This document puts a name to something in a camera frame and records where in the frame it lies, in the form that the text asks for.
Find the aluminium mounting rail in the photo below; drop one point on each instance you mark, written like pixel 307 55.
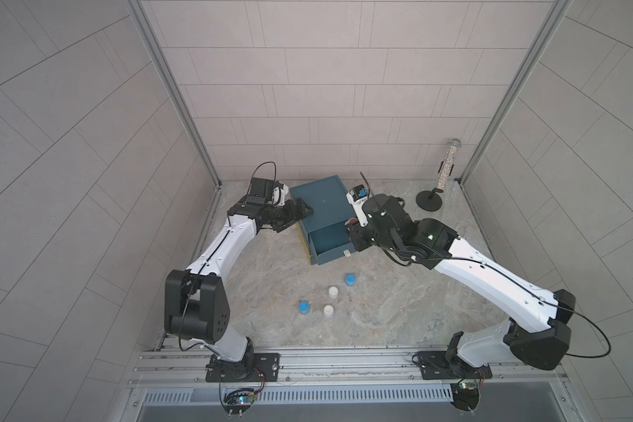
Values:
pixel 320 366

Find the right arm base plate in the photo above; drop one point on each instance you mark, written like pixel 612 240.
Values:
pixel 435 365

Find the white paint can far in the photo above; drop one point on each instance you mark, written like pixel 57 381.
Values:
pixel 333 292

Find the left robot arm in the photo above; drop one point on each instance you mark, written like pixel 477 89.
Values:
pixel 196 304

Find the teal three-drawer cabinet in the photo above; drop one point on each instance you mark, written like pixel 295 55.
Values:
pixel 324 232

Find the circuit board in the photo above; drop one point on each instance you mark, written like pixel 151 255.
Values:
pixel 465 397
pixel 238 402

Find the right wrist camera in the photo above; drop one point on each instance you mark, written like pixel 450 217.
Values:
pixel 357 194

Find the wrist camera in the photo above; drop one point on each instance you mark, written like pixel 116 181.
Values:
pixel 357 194
pixel 267 192

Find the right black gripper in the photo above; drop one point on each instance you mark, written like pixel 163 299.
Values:
pixel 355 235

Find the white paint can near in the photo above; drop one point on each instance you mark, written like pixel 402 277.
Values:
pixel 328 311

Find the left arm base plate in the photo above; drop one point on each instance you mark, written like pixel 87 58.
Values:
pixel 263 367

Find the right circuit board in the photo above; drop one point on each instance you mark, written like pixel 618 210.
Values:
pixel 465 397

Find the left circuit board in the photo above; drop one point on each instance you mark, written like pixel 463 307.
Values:
pixel 238 402

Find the blue paint can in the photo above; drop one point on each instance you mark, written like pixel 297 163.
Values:
pixel 304 307
pixel 350 280

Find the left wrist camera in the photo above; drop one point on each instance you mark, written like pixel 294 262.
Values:
pixel 267 192

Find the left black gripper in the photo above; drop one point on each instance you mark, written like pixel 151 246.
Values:
pixel 290 218

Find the white paint can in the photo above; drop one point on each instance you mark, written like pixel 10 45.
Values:
pixel 333 292
pixel 328 311

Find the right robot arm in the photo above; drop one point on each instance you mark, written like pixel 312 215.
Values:
pixel 535 331

